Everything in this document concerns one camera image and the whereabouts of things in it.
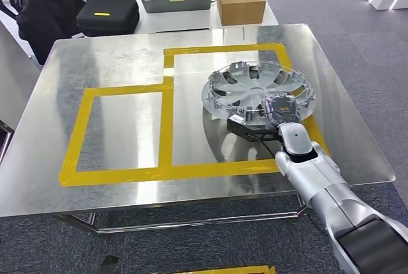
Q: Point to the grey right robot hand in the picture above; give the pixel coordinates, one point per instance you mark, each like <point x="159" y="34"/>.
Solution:
<point x="282" y="109"/>

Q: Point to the grey plastic wheel hubcap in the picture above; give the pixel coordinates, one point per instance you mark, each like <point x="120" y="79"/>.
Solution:
<point x="251" y="90"/>

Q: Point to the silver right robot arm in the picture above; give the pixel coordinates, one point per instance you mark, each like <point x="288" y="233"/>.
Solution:
<point x="319" y="175"/>

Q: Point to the yellow tape on workbench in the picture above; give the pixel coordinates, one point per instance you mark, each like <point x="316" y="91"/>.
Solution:
<point x="165" y="128"/>

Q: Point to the steel workbench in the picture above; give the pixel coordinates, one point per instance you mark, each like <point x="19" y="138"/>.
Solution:
<point x="127" y="65"/>

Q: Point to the cardboard box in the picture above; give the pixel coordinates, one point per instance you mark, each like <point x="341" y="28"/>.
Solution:
<point x="240" y="8"/>

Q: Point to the white table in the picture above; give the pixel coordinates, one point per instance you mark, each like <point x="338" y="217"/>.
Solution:
<point x="191" y="21"/>

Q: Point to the black carrying case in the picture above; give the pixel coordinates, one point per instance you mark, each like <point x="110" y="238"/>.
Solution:
<point x="108" y="18"/>

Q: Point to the person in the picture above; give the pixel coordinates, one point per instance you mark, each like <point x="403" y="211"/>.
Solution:
<point x="44" y="18"/>

